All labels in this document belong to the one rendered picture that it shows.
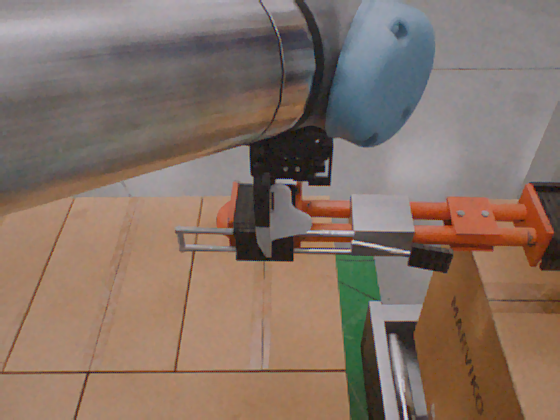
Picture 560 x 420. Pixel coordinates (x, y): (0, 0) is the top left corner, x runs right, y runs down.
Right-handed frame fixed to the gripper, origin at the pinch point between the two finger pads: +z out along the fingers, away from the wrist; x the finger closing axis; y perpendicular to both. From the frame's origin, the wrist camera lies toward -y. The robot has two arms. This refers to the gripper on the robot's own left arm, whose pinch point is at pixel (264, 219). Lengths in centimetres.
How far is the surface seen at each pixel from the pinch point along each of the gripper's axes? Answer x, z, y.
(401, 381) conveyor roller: 15, 66, 28
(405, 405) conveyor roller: 9, 66, 28
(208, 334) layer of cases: 26, 67, -18
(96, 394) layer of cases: 10, 67, -40
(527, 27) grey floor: 315, 121, 162
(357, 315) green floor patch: 70, 121, 27
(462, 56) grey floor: 272, 121, 107
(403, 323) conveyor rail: 28, 63, 30
